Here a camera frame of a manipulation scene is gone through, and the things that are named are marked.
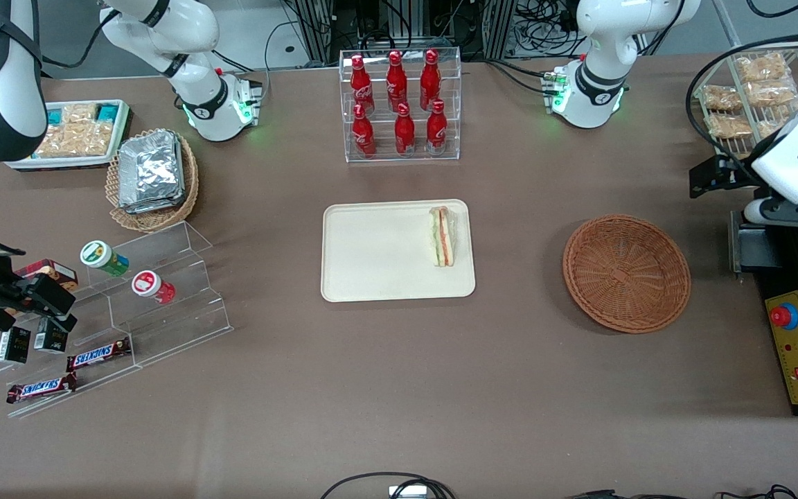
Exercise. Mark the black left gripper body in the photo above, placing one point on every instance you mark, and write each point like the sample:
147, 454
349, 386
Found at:
730, 172

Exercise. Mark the triangle sandwich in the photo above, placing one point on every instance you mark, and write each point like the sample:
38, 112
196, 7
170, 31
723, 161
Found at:
442, 235

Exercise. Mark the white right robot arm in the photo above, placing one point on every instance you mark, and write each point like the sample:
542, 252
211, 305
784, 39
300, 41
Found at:
198, 97

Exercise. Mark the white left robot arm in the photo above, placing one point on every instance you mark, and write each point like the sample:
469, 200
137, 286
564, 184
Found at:
607, 69

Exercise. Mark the white snack tray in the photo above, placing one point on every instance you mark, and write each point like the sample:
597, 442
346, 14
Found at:
21, 163

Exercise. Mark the round brown wicker basket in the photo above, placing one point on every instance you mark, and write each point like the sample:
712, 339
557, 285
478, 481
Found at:
626, 274

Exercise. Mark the oval light wicker basket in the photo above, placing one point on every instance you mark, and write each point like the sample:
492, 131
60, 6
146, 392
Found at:
156, 220

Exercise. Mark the beige plastic tray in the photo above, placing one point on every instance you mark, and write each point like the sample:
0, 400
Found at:
371, 256

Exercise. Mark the red brown box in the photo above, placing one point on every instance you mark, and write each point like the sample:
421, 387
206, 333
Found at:
52, 270

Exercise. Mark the small black box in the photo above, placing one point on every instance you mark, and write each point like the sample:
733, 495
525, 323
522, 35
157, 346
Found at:
14, 344
50, 337

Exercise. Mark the clear snack bag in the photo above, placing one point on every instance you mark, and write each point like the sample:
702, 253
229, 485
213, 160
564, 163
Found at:
721, 97
760, 67
729, 125
769, 128
772, 92

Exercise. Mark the green capped can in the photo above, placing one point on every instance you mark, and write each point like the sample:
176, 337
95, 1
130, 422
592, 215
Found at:
102, 256

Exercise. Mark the Snickers chocolate bar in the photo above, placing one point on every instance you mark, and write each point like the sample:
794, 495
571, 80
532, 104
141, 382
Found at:
42, 388
98, 355

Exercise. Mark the grey metal box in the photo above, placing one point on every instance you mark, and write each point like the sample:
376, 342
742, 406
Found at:
752, 249

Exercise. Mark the red capped can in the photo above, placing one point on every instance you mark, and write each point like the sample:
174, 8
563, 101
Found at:
152, 286

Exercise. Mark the clear acrylic step stand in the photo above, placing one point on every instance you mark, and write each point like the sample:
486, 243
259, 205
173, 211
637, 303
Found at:
59, 402
184, 305

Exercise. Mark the black control box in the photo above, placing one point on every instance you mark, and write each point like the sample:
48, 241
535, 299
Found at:
797, 277

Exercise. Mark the red emergency stop button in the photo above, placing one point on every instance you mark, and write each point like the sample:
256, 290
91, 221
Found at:
784, 316

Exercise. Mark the clear cracker bag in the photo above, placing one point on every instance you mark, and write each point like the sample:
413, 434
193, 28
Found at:
73, 140
79, 113

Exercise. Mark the silver foil bag stack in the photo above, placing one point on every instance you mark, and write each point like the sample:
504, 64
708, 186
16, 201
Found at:
151, 173

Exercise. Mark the teal snack packet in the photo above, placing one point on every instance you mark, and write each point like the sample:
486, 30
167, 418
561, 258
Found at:
55, 114
108, 111

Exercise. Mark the red cola bottle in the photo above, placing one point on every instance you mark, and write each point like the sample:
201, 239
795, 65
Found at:
404, 128
430, 77
364, 135
361, 83
437, 128
396, 80

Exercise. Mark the clear acrylic bottle rack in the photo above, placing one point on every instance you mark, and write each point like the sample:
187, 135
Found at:
378, 149

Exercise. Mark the brown table mat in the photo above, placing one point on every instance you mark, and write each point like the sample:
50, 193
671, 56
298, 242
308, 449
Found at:
399, 388

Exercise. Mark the aluminium frame structure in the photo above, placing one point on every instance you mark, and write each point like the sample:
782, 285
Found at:
364, 24

